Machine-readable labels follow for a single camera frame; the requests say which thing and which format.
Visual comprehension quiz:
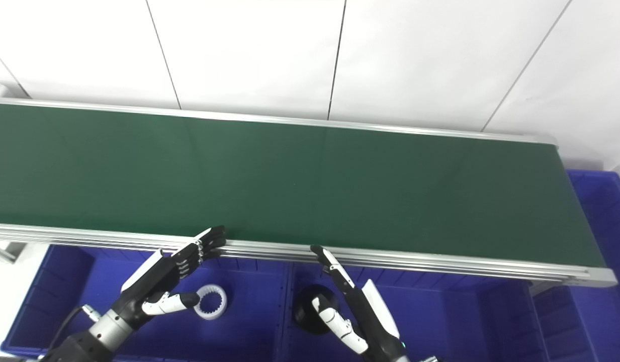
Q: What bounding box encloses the green conveyor belt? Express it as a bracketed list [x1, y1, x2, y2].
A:
[0, 82, 618, 288]
[0, 103, 607, 268]

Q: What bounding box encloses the blue plastic bin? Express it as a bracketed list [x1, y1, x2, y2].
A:
[534, 170, 620, 362]
[282, 261, 549, 362]
[1, 245, 293, 362]

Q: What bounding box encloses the black round part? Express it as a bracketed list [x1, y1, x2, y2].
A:
[294, 285, 340, 335]

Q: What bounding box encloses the aluminium conveyor leg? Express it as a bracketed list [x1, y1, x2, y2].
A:
[0, 241, 26, 264]

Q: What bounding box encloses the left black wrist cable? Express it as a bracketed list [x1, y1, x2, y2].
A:
[53, 304, 102, 352]

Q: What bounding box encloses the white ring gear part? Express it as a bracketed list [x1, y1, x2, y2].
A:
[193, 284, 228, 320]

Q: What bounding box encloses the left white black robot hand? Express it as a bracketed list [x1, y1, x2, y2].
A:
[111, 225, 227, 330]

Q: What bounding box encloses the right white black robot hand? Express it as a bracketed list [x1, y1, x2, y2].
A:
[310, 245, 409, 362]

